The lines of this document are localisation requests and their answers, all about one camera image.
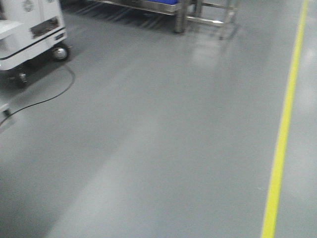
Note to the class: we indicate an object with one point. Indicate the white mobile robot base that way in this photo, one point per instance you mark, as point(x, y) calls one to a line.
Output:
point(29, 28)

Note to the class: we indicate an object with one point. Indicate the blue plastic bin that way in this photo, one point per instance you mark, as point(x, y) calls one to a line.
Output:
point(169, 2)

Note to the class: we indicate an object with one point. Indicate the stainless steel cart frame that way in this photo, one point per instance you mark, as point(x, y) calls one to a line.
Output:
point(185, 11)

